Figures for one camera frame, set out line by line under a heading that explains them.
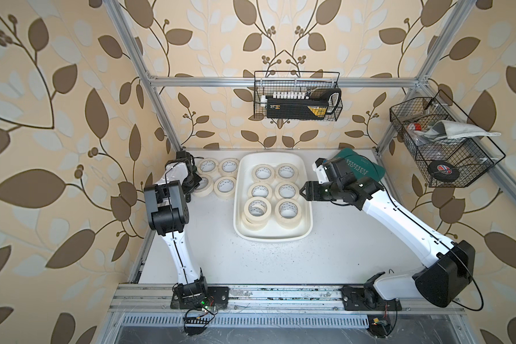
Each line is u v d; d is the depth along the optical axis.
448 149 0.72
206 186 1.01
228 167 1.12
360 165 1.08
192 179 0.87
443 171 0.72
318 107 0.83
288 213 0.95
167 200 0.59
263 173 1.08
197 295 0.67
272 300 0.75
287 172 1.10
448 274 0.39
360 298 0.71
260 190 1.02
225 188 1.04
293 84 0.91
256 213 0.94
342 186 0.58
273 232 0.91
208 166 1.12
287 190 1.02
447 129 0.64
